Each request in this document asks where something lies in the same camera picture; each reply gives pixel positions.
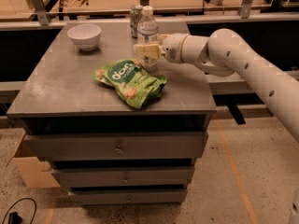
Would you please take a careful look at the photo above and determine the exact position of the black power adapter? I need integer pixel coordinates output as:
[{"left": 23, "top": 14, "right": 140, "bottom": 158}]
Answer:
[{"left": 8, "top": 212, "right": 22, "bottom": 224}]

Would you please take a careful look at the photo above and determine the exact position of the white bowl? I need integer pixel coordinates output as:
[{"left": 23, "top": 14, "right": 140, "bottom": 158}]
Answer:
[{"left": 67, "top": 24, "right": 102, "bottom": 51}]

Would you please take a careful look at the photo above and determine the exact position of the green soda can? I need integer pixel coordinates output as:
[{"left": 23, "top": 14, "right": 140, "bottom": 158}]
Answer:
[{"left": 130, "top": 5, "right": 143, "bottom": 38}]

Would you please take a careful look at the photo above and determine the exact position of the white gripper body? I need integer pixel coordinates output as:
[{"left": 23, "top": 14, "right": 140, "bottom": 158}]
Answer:
[{"left": 163, "top": 34, "right": 200, "bottom": 63}]

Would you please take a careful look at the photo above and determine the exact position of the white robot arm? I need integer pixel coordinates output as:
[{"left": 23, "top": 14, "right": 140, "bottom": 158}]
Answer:
[{"left": 133, "top": 29, "right": 299, "bottom": 141}]

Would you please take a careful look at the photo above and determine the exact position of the black cable on floor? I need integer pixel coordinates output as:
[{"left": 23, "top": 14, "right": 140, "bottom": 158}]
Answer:
[{"left": 1, "top": 197, "right": 37, "bottom": 224}]

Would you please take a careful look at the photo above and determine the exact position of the grey drawer cabinet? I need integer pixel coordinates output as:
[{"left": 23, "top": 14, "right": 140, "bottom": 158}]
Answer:
[{"left": 7, "top": 21, "right": 216, "bottom": 205}]

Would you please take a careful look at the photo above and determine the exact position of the clear blue plastic water bottle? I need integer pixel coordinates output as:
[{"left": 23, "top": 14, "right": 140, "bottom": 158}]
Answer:
[{"left": 137, "top": 6, "right": 159, "bottom": 71}]

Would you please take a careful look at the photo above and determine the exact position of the green rice chip bag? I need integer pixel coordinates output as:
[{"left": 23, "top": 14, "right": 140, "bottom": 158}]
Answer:
[{"left": 93, "top": 59, "right": 167, "bottom": 109}]

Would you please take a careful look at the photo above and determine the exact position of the cardboard box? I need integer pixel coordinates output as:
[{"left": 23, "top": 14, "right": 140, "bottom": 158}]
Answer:
[{"left": 6, "top": 132, "right": 60, "bottom": 189}]

